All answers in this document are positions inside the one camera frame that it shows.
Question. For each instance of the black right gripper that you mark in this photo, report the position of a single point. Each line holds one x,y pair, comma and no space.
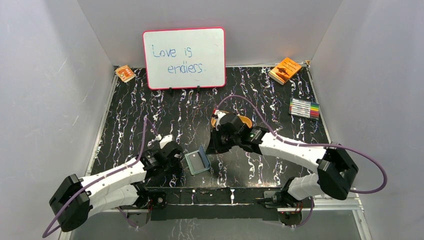
214,146

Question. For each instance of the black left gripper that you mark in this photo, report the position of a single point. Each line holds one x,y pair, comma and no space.
177,159

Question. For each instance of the orange oval tray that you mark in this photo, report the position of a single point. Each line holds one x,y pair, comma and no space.
244,119

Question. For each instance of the mint green card holder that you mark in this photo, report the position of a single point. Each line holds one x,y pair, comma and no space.
205,159

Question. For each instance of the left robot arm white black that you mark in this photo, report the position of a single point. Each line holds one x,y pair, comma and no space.
78,199

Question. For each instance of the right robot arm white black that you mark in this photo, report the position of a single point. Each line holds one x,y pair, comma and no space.
333,170

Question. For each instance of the small orange card box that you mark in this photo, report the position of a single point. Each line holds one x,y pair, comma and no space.
125,73

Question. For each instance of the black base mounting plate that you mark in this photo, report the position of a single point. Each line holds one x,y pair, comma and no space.
171,203

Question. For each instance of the coloured marker pen set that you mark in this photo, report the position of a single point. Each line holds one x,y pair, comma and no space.
304,109

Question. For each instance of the orange book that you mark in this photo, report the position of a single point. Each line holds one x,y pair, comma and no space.
284,71

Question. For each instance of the pink framed whiteboard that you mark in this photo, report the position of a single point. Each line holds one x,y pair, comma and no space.
187,58

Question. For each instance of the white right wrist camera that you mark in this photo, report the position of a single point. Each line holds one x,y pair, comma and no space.
217,114

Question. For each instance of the aluminium frame rail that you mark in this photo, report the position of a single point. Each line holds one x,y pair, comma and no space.
319,204

